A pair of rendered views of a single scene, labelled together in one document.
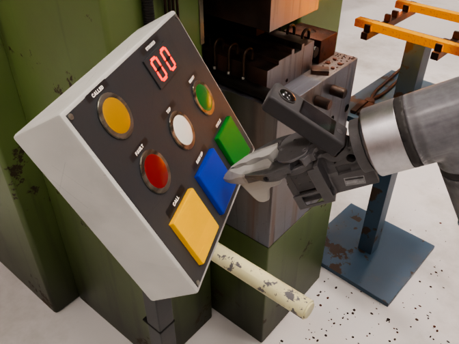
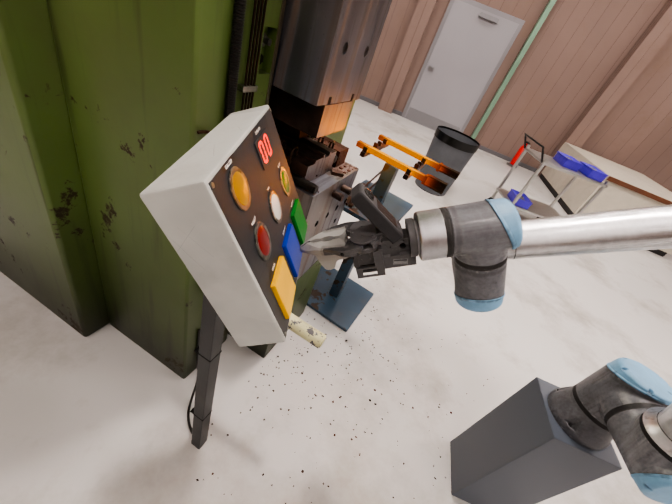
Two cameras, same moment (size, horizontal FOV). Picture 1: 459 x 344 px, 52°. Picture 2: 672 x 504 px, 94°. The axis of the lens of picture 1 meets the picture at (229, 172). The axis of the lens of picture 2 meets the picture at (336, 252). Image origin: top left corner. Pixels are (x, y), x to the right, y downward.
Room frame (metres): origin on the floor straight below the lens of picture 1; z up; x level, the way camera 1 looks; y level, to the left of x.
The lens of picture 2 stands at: (0.10, 0.16, 1.38)
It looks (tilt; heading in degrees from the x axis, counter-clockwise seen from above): 36 degrees down; 334
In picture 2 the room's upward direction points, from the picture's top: 22 degrees clockwise
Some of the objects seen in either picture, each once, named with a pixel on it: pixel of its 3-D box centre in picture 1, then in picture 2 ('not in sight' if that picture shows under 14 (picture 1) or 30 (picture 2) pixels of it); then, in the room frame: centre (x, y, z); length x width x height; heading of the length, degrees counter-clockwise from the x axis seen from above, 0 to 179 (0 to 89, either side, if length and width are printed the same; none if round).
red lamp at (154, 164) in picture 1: (156, 171); (263, 240); (0.47, 0.09, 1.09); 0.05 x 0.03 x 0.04; 140
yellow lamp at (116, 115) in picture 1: (115, 115); (240, 188); (0.48, 0.13, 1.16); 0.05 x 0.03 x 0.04; 140
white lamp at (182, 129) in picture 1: (182, 130); (275, 206); (0.57, 0.07, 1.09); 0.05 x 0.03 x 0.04; 140
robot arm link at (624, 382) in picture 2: not in sight; (625, 394); (0.31, -1.00, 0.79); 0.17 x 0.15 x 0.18; 154
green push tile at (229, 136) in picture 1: (231, 145); (297, 222); (0.65, 0.00, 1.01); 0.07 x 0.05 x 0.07; 165
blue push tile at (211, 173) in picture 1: (214, 181); (290, 250); (0.55, 0.02, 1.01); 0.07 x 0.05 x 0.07; 165
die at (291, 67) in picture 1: (225, 44); (270, 139); (1.21, 0.01, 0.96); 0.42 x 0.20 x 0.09; 50
